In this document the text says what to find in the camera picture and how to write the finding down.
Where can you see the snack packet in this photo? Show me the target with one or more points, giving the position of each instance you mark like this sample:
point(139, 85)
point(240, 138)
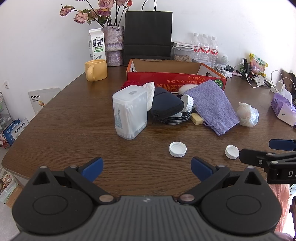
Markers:
point(257, 65)

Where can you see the purple flower vase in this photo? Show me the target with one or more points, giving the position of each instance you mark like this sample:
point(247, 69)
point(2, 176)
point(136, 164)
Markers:
point(114, 45)

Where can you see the blue white booklet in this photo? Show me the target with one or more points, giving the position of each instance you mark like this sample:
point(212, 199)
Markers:
point(12, 132)

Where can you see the red artificial rose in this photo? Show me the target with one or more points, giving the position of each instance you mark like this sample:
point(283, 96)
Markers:
point(129, 83)

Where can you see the white paper box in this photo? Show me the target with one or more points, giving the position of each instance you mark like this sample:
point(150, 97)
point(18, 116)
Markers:
point(182, 45)

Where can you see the white milk carton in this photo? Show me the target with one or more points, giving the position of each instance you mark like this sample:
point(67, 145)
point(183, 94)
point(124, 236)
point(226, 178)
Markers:
point(96, 44)

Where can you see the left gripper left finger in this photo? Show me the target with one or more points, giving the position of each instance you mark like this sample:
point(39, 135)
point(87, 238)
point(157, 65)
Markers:
point(56, 202)

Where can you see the red cardboard box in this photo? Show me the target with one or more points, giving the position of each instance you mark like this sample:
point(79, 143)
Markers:
point(170, 74)

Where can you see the white bottle cap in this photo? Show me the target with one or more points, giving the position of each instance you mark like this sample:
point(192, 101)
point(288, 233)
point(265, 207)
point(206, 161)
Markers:
point(177, 149)
point(232, 152)

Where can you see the white jar with lid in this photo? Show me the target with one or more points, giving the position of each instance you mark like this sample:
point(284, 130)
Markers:
point(188, 103)

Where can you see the clear cotton swab box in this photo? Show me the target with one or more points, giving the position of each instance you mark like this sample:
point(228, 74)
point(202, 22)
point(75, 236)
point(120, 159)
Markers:
point(130, 111)

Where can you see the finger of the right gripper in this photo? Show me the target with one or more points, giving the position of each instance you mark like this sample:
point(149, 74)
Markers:
point(264, 159)
point(284, 145)

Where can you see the dried pink flowers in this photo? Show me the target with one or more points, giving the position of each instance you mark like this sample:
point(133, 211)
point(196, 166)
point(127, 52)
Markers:
point(109, 13)

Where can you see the navy zipper pouch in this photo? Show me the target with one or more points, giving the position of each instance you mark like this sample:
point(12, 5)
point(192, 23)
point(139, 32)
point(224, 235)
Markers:
point(165, 104)

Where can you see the wire storage rack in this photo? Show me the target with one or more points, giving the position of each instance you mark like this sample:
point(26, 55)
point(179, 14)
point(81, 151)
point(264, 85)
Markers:
point(6, 119)

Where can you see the black paper bag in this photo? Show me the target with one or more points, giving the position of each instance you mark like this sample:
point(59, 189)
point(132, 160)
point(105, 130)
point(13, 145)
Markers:
point(147, 35)

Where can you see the yellow eraser block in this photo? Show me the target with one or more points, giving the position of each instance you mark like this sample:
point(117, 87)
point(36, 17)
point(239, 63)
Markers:
point(196, 119)

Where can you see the yellow plush toy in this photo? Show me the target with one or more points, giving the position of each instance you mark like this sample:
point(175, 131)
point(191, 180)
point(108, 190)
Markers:
point(186, 87)

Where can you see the iridescent plastic bag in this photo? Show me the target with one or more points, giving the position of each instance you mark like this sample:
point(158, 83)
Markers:
point(248, 116)

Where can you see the clear seed container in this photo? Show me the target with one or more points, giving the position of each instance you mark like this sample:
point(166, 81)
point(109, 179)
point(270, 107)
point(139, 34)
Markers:
point(181, 54)

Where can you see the white robot speaker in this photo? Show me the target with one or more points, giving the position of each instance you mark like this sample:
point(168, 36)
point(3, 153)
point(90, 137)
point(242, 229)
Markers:
point(221, 61)

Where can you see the white leaflet board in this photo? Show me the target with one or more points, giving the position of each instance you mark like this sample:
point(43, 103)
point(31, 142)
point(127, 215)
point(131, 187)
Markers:
point(40, 98)

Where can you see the water bottle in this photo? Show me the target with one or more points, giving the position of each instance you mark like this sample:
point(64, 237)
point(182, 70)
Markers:
point(205, 48)
point(213, 51)
point(196, 47)

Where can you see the yellow ceramic mug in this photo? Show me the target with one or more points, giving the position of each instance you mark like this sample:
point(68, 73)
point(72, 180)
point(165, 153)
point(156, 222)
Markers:
point(96, 70)

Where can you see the white charger block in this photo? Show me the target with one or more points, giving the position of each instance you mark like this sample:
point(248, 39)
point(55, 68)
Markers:
point(226, 73)

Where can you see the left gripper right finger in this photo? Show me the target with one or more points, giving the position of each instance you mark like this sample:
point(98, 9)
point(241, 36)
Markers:
point(233, 202)

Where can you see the purple tissue pack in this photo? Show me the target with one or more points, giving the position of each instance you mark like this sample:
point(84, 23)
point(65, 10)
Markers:
point(283, 109)

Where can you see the purple fabric pouch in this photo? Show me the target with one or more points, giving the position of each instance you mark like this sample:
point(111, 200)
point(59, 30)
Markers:
point(211, 103)

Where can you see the black phone stand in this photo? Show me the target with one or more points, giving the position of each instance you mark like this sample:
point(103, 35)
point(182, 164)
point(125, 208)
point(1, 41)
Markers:
point(244, 67)

